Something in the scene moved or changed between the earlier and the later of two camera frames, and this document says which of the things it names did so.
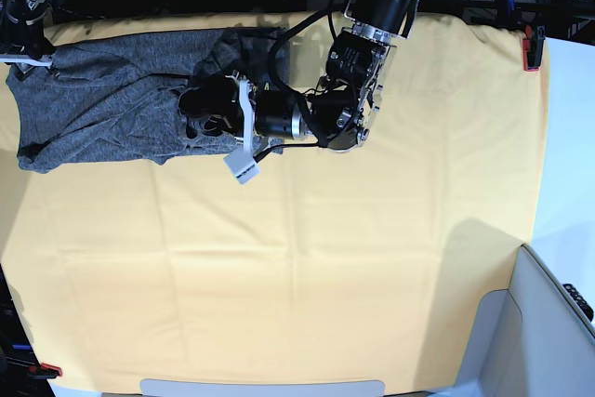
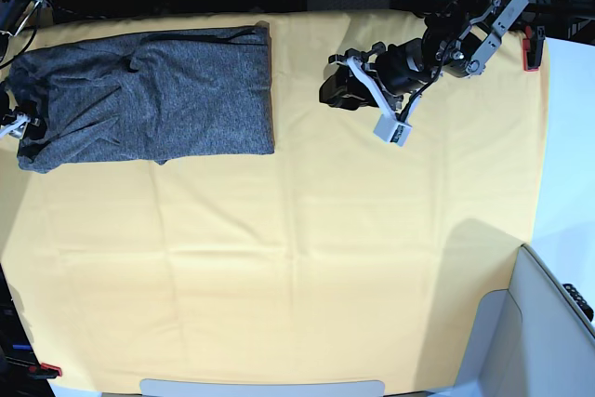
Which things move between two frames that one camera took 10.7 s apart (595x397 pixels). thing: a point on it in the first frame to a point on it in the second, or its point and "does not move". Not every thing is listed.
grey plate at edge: (170, 388) does not move
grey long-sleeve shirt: (117, 102) does not move
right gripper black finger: (220, 97) to (342, 89)
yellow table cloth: (358, 271) does not move
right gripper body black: (276, 112) to (403, 68)
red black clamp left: (45, 371) does not move
